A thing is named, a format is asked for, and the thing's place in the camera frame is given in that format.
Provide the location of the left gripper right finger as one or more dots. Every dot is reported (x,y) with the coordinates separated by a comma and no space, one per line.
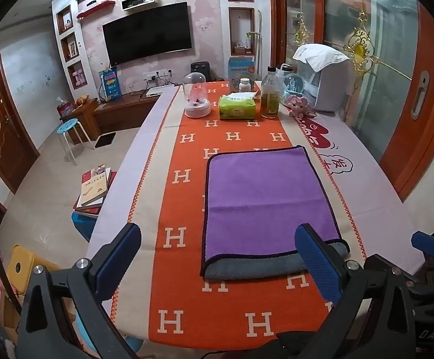
(371,315)

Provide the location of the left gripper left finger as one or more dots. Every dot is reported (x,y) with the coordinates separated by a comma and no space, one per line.
(45,329)

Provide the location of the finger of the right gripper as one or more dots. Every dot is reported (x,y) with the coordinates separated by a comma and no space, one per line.
(423,242)

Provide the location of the purple and grey towel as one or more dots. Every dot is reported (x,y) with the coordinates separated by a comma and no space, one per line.
(254,202)

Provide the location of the pink printed tablecloth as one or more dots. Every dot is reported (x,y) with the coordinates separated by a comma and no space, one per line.
(380,217)

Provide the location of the stack of books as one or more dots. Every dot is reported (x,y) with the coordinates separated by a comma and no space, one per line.
(95,185)

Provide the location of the orange H-pattern table runner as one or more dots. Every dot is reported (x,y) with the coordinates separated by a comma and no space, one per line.
(162,297)

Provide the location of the yellow plastic chair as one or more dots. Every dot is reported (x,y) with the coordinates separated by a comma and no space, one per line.
(19,271)

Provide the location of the blue round stool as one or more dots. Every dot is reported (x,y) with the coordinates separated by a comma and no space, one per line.
(64,129)

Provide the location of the wooden tv cabinet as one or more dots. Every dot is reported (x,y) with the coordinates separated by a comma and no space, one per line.
(127,112)

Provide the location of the pink plush toy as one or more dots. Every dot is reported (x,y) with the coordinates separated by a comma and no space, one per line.
(298,107)

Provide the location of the brown wooden door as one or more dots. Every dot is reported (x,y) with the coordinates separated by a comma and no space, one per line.
(17,151)

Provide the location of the blue standing box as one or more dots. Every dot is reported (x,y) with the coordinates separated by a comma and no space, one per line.
(110,84)

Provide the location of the glass dome pink lamp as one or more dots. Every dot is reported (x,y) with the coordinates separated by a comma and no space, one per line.
(197,104)

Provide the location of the orange framed sliding door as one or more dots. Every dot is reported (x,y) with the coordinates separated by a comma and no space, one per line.
(390,109)

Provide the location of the green tissue pack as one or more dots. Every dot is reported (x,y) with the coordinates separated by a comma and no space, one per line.
(237,106)

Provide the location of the glass bottle olive liquid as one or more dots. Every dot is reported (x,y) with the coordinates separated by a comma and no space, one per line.
(270,94)

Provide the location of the snow globe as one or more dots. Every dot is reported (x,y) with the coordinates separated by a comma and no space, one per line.
(293,85)

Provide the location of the white appliance with cloth cover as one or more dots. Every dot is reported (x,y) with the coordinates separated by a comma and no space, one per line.
(328,76)

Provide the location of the small white pill bottle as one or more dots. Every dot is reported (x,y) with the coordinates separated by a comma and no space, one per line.
(245,85)

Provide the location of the gold hanging ornament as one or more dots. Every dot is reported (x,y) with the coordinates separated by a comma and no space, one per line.
(360,48)

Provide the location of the black speaker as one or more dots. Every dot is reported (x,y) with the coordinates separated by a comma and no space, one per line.
(202,67)

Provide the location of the blue white carton box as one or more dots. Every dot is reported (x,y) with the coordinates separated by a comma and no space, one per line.
(240,67)

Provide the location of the black wall television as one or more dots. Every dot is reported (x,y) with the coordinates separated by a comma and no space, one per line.
(159,30)

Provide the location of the red wall shelf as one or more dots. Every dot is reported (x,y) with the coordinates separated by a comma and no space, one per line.
(94,8)

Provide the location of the white wall shelf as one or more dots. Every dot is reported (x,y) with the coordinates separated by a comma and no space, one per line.
(137,4)

